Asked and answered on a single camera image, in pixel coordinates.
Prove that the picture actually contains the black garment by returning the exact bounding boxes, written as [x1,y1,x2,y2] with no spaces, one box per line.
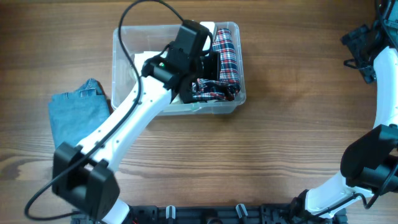
[178,75,199,104]

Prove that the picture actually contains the red plaid shirt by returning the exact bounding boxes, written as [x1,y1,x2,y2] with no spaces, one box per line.
[192,29,241,102]

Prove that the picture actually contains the blue jeans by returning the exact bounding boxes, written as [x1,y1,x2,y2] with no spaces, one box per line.
[48,78,110,148]

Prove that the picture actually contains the cream cloth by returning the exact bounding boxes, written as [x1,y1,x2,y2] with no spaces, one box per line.
[134,51,167,69]

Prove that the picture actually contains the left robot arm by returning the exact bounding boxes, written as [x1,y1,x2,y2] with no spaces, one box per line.
[52,20,221,223]

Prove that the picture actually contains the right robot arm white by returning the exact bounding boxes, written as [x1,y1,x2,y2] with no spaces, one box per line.
[281,0,397,223]

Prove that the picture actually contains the clear plastic storage container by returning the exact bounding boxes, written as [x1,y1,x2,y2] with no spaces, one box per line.
[111,22,246,116]

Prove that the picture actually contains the black left camera cable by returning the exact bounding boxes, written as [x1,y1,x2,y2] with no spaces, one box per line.
[24,0,185,221]

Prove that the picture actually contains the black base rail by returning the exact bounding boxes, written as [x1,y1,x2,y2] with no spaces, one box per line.
[70,203,348,224]

